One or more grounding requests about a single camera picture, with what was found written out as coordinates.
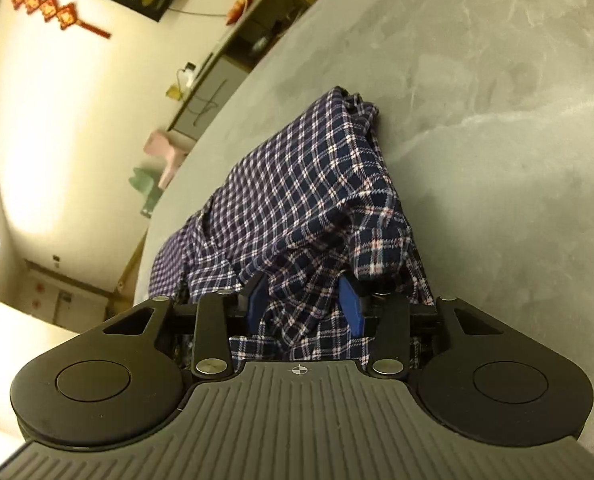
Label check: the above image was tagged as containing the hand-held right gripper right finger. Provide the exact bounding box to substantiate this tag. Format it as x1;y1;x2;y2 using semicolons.
338;270;505;378

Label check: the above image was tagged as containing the blue plaid shirt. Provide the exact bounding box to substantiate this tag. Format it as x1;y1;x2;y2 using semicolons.
147;86;438;368

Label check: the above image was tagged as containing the red knot wall ornament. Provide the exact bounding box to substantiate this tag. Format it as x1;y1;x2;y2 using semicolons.
6;0;112;40

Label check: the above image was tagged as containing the grey and brown television cabinet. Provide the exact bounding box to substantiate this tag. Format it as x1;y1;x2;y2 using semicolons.
167;0;342;143

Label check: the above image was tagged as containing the red fruit bowl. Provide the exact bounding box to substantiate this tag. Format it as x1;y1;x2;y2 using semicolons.
226;0;255;26

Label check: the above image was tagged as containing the black television cable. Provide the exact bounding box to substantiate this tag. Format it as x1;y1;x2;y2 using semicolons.
169;5;228;17

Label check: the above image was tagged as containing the green plastic child chair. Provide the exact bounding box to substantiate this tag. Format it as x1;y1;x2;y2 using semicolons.
129;167;165;218

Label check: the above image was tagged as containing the pink plastic child chair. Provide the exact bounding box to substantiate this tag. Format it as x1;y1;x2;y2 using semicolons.
144;129;190;188

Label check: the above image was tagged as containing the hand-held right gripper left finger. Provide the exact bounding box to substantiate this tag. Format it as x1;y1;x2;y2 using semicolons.
102;272;268;378

